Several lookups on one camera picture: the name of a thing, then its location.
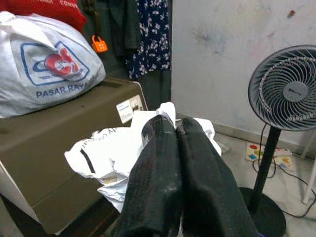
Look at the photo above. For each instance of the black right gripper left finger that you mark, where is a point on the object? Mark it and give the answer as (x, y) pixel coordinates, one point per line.
(153, 185)

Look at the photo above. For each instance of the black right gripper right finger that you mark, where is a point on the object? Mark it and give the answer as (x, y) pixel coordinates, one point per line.
(209, 192)

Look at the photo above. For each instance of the white plastic bag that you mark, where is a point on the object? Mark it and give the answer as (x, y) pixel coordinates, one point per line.
(111, 148)

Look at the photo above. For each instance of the colourful shape puzzle board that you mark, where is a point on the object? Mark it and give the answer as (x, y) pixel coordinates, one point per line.
(254, 151)

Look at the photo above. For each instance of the olive brown storage box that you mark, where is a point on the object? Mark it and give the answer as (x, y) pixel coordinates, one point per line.
(61, 148)

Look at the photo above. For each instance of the white metal rack leg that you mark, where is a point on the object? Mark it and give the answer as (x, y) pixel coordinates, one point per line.
(309, 172)

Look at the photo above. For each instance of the dark blue floral dress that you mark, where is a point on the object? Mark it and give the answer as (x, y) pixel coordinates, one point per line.
(153, 37)

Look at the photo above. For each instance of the orange padlock shaped tag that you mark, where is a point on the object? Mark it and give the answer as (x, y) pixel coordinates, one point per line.
(100, 45)

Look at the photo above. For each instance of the white Pasar Raya shopping bag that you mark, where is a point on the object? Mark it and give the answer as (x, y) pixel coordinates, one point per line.
(37, 81)

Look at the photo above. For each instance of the dark grey hanging garment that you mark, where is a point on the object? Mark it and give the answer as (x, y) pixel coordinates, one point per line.
(123, 24)

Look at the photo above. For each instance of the red printed bag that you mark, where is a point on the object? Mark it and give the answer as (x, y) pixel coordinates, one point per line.
(49, 10)

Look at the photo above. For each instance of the black pedestal fan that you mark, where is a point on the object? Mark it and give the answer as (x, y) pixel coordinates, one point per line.
(284, 91)

